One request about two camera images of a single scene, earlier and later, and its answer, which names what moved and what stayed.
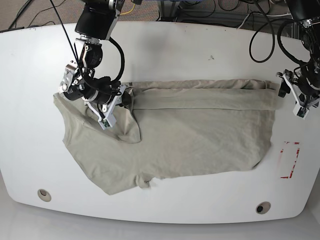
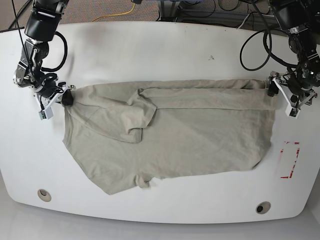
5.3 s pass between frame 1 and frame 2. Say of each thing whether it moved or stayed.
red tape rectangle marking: stayed
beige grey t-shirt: stayed
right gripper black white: moved
